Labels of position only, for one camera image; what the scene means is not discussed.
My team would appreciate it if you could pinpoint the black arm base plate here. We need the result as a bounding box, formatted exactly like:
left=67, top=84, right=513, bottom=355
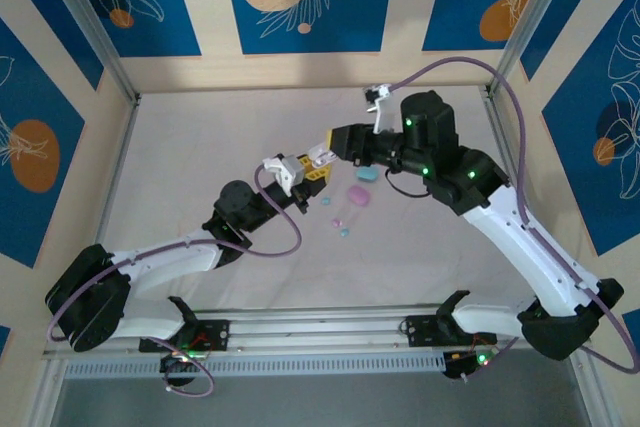
left=399, top=314, right=500, bottom=348
left=138, top=319, right=232, bottom=354

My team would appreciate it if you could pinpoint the aluminium side rail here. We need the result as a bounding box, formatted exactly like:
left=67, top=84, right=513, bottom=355
left=480, top=86, right=601, bottom=427
left=29, top=95, right=144, bottom=427

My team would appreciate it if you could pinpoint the thin black cable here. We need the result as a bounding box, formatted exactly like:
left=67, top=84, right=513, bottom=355
left=383, top=168, right=432, bottom=198

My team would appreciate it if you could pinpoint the black controller board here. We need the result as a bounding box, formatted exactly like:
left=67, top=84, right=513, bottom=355
left=158, top=350, right=202, bottom=388
left=442, top=348, right=495, bottom=383

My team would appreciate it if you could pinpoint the grey slotted cable duct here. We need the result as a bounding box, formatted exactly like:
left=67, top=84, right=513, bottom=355
left=64, top=350, right=447, bottom=381

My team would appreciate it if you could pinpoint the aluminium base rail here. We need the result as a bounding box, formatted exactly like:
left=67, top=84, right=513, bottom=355
left=192, top=302, right=586, bottom=349

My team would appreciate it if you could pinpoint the aluminium frame post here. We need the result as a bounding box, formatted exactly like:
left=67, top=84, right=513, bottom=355
left=34, top=0, right=142, bottom=104
left=485, top=0, right=577, bottom=98

